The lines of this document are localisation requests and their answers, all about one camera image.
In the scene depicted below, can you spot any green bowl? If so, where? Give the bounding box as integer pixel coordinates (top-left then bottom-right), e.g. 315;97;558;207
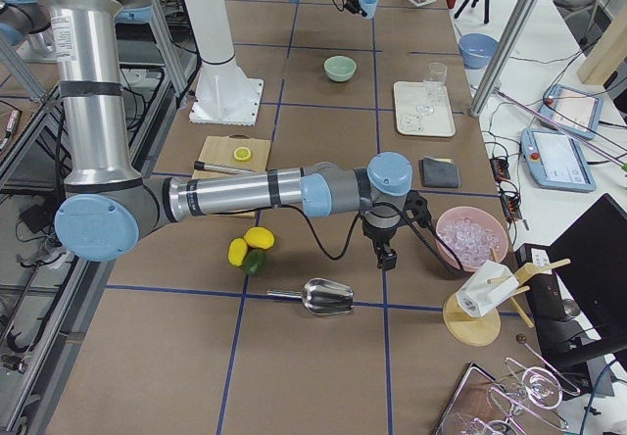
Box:
323;55;357;82

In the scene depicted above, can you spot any wooden cup stand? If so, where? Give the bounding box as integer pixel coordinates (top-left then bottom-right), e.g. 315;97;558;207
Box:
443;259;571;347

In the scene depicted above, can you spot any glass rack tray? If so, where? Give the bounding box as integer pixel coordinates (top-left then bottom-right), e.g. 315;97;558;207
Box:
432;357;582;434

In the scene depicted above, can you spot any yellow lemon front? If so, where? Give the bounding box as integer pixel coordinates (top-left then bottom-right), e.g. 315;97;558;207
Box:
244;226;275;250

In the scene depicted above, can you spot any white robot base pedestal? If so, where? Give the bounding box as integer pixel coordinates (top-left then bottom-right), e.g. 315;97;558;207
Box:
184;0;264;126

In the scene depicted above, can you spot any steel ice scoop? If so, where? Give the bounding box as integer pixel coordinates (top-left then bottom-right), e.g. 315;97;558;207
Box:
266;277;354;316

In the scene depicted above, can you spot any yellow lemon back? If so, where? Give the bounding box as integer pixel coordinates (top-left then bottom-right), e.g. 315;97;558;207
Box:
227;238;249;267

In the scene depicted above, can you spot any cream bear tray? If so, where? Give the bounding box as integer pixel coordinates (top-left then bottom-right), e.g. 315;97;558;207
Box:
393;81;456;138

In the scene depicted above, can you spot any pink bowl of ice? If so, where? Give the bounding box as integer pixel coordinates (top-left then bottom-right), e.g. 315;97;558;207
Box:
435;207;509;271

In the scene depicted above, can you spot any lemon half slice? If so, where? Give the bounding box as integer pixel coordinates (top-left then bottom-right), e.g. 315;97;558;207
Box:
232;146;253;163

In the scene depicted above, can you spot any grey folded cloth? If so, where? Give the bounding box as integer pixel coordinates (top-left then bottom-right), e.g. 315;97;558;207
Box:
419;157;461;188

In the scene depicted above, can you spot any teach pendant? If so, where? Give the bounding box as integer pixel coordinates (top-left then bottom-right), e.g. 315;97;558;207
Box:
539;84;603;140
520;128;597;193

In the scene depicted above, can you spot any clear wine glass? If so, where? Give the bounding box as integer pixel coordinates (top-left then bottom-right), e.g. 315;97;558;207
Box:
417;62;447;116

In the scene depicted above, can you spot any green avocado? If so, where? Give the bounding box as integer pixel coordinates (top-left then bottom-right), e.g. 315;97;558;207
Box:
241;249;266;276

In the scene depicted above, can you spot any steel muddler black cap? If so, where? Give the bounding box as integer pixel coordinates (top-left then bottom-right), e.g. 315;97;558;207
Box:
193;161;254;175

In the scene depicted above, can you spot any yellow lemon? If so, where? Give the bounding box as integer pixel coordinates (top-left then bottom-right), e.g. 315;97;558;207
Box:
227;238;249;267
244;226;275;250

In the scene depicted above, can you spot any blue bowl with fork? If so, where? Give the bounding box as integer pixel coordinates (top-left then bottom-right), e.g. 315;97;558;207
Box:
458;33;499;70

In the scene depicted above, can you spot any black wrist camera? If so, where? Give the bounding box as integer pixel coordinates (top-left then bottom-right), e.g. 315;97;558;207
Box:
404;190;433;229

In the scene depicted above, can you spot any wooden cutting board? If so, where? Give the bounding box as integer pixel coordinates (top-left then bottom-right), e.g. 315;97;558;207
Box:
189;135;272;219

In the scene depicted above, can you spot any teach pendant far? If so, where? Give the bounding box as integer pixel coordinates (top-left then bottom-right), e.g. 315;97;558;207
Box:
539;84;603;140

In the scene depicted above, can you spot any teach pendant near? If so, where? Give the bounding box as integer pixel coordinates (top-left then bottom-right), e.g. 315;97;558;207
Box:
520;128;597;193

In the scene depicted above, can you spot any light blue plastic cup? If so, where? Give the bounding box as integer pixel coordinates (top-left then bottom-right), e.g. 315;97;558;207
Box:
358;0;378;20

